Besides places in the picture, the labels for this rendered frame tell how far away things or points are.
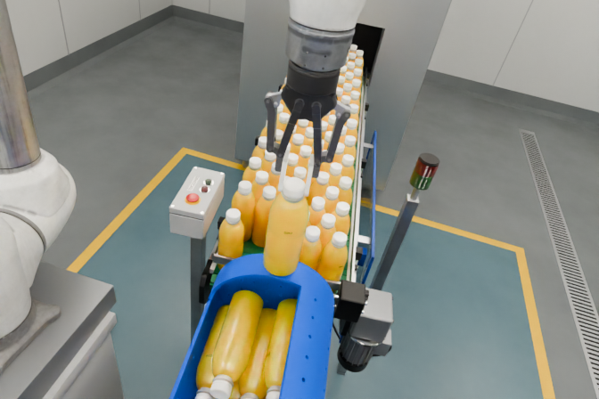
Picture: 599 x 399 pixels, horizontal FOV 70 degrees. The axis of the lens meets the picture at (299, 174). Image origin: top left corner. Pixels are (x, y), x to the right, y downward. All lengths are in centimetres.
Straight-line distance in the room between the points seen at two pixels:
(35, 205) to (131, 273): 155
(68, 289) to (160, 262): 144
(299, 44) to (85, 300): 77
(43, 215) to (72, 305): 21
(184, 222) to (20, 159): 46
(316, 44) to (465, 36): 460
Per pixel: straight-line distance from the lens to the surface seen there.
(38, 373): 102
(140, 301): 239
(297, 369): 82
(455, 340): 256
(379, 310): 139
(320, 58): 58
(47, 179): 101
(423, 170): 132
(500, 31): 516
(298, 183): 74
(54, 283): 115
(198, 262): 148
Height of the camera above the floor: 193
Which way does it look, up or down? 37 degrees down
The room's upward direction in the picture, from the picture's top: 11 degrees clockwise
